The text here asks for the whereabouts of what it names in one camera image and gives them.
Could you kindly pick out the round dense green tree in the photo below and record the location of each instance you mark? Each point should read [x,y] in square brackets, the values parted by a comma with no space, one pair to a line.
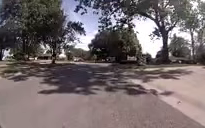
[115,45]

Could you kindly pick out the grey asphalt road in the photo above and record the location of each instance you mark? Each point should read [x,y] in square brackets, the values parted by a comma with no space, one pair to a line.
[90,106]

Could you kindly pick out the low house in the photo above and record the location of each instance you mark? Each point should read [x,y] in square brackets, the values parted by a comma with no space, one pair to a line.
[45,56]

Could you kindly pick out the tall thick-trunked tree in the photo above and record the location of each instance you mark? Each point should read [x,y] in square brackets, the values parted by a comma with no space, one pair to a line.
[165,46]

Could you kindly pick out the green grass lawn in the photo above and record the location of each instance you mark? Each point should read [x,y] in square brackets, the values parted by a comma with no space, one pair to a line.
[176,65]

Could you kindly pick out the large spreading green tree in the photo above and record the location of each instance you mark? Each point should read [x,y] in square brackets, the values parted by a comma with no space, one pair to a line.
[40,23]

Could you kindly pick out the pale concrete kerb strip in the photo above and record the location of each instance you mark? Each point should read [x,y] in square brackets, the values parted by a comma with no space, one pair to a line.
[176,100]

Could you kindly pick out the thin-trunked tree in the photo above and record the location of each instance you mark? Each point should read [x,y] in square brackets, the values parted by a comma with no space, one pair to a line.
[192,43]

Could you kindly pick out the grass verge with bare patches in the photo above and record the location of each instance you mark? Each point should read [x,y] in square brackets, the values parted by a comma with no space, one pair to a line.
[3,68]

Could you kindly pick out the dark green tree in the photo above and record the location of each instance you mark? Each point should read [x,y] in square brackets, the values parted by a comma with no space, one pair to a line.
[0,41]

